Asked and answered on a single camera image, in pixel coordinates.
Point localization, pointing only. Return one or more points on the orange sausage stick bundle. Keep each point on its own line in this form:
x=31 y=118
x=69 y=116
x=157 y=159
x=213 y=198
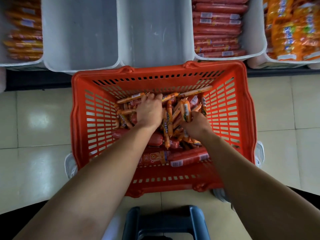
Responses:
x=186 y=109

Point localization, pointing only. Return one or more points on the red plastic shopping basket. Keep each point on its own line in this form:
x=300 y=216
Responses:
x=230 y=152

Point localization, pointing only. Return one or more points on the white bin with red sausages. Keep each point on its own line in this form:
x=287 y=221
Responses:
x=253 y=34

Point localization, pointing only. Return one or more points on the person's right fingers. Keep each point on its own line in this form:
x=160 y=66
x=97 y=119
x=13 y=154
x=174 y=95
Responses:
x=187 y=125

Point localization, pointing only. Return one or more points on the black shelf base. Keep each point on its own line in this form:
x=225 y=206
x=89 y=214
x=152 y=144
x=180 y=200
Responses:
x=37 y=81

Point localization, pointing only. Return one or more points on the person's right hand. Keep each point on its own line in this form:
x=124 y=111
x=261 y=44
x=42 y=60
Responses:
x=199 y=126

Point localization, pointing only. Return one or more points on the person's left hand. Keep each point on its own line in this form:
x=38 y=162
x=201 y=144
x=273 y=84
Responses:
x=149 y=111

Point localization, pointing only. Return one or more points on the dark blue plastic stool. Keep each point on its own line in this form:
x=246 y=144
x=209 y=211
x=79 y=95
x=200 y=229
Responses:
x=165 y=222

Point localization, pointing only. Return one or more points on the person's right forearm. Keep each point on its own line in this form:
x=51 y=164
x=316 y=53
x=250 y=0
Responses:
x=250 y=192

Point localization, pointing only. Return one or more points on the large red sausage white label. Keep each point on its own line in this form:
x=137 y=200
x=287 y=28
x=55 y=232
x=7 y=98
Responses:
x=187 y=157

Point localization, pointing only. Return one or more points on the large red sausage orange label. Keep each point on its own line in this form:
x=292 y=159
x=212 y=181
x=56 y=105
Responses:
x=153 y=157

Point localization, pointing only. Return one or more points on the pile of small orange sausages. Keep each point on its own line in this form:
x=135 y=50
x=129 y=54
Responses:
x=170 y=119

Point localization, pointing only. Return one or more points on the empty white plastic bin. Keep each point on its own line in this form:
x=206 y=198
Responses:
x=80 y=34
x=155 y=32

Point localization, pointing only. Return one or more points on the stack of long red sausages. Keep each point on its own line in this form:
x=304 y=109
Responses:
x=216 y=29

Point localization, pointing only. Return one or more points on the stack of thin orange sausages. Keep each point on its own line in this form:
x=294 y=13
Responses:
x=25 y=29

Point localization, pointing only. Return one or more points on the white shoe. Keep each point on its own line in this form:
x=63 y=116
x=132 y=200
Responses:
x=70 y=166
x=259 y=154

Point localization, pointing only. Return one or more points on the stack of orange sausage packs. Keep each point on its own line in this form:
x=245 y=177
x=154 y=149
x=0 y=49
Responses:
x=292 y=29

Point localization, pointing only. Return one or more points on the person's left forearm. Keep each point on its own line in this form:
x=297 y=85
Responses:
x=100 y=182

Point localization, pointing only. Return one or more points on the large plain red sausage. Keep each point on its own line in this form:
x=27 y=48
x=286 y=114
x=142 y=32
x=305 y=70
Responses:
x=156 y=139

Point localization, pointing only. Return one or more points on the person's left fingers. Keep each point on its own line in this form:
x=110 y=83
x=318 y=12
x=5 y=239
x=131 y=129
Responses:
x=154 y=96

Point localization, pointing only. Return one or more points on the white bin with orange sausages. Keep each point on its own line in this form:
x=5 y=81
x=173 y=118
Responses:
x=22 y=62

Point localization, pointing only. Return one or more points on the white bin with orange packs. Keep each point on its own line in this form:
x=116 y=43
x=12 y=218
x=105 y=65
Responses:
x=260 y=62

